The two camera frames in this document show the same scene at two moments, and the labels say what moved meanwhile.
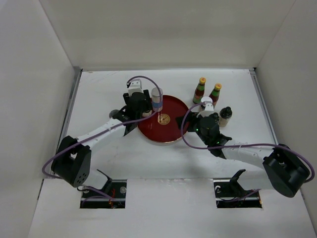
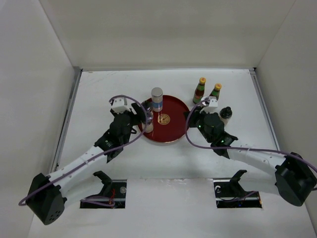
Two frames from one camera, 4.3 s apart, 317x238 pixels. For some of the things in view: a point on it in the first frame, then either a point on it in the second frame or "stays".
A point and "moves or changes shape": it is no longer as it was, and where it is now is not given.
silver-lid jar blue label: x=157 y=106 stays
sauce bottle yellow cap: x=215 y=94 stays
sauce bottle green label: x=199 y=91 stays
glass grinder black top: x=113 y=113 moves or changes shape
